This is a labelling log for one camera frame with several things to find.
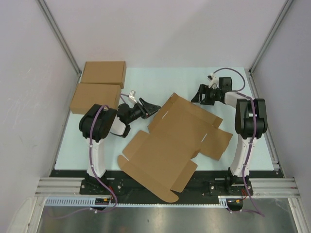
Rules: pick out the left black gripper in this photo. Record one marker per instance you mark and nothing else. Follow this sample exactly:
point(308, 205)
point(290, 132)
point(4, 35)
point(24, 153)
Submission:
point(148, 108)

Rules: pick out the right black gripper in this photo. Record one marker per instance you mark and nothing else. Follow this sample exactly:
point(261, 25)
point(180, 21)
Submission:
point(202, 89)

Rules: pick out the cardboard box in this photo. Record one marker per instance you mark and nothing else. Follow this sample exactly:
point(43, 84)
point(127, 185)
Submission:
point(179, 131)
point(88, 94)
point(105, 72)

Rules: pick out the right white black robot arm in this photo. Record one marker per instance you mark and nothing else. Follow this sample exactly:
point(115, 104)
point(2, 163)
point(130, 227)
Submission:
point(250, 124)

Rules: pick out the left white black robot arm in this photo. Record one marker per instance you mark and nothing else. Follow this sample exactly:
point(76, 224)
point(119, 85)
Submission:
point(101, 120)

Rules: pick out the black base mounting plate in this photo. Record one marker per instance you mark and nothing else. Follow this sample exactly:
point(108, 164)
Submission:
point(123, 184)

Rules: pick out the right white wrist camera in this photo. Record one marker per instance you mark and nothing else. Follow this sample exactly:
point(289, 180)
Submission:
point(213, 81)

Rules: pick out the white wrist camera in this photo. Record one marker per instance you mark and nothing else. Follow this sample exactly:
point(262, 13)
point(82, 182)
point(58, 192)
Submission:
point(213, 81)
point(131, 97)

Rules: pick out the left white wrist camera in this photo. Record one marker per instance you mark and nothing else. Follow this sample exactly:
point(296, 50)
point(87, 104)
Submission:
point(131, 97)

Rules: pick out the right aluminium frame post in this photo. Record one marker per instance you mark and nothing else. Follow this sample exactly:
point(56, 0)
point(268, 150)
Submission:
point(271, 34)

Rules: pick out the aluminium frame post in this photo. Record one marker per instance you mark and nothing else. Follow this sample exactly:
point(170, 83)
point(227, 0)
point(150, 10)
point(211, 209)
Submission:
point(271, 34)
point(43, 6)

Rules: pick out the white slotted cable duct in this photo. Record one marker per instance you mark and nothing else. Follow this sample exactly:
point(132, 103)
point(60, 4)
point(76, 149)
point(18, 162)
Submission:
point(209, 202)

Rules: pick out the aluminium front rail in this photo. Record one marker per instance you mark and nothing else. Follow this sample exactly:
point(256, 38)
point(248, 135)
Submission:
point(262, 187)

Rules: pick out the left aluminium frame post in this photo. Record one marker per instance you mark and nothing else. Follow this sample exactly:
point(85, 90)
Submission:
point(43, 6)

